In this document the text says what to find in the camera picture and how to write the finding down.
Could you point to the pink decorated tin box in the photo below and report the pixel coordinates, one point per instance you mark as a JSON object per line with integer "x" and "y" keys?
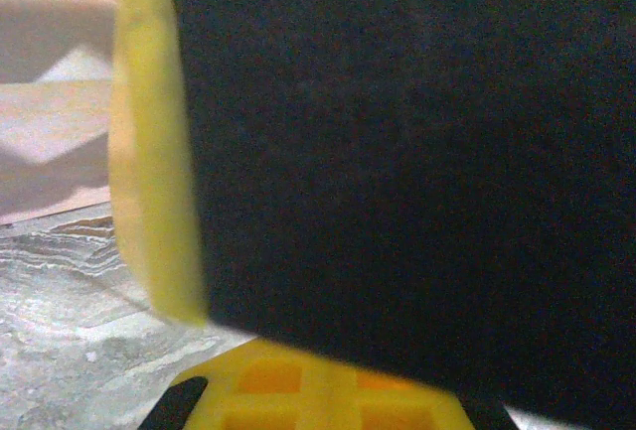
{"x": 49, "y": 117}

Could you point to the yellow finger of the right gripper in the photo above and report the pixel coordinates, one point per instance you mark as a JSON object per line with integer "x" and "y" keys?
{"x": 397, "y": 152}

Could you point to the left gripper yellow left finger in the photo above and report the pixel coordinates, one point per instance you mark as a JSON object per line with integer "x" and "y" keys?
{"x": 268, "y": 400}

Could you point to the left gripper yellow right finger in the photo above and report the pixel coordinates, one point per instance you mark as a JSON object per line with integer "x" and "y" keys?
{"x": 387, "y": 410}

